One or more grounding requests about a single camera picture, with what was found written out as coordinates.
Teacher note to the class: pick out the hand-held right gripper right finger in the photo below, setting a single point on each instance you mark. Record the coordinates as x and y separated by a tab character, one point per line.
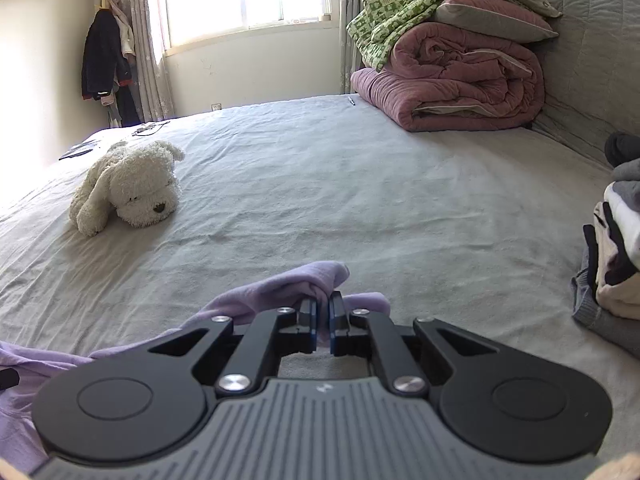
334	325

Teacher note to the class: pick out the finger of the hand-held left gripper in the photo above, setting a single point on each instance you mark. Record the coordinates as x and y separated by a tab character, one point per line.
9	379

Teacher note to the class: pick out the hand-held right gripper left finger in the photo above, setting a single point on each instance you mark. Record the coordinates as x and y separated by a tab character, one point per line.
312	325

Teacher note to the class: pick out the purple pants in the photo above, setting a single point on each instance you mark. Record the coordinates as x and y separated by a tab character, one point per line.
280	285

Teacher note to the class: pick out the white plush dog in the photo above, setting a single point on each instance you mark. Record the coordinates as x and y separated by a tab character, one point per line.
135	185

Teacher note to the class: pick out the dark flat object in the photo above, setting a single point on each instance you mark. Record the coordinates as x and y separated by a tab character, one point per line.
80	150

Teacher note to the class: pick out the grey knit sweater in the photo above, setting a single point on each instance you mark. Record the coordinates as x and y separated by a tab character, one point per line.
600	320

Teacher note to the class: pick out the small black folded garment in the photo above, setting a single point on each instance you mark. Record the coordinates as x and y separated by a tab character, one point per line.
597	245

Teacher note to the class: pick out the pink folded quilt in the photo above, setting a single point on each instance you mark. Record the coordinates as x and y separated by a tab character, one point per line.
460	80

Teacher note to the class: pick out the beige folded garment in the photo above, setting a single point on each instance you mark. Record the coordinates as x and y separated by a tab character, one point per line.
617	290

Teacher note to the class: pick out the white folded garment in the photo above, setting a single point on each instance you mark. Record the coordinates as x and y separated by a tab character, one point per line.
627	220

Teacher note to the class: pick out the grey star curtain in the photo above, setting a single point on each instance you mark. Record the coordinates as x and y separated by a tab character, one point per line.
352	10
145	60

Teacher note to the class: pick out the green patterned blanket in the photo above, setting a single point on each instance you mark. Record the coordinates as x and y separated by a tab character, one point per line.
390	10

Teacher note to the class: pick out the dark grey folded garment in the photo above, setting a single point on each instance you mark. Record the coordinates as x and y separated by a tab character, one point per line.
629	174

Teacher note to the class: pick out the dark hanging jacket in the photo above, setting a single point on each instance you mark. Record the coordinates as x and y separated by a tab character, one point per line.
102	55

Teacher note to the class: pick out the maroon grey pillow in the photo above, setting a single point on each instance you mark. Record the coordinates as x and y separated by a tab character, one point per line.
495	17

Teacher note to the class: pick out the pale hanging garment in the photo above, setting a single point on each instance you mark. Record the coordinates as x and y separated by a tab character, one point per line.
124	30

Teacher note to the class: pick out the grey quilted headboard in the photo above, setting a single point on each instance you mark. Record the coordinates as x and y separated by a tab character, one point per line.
590	60

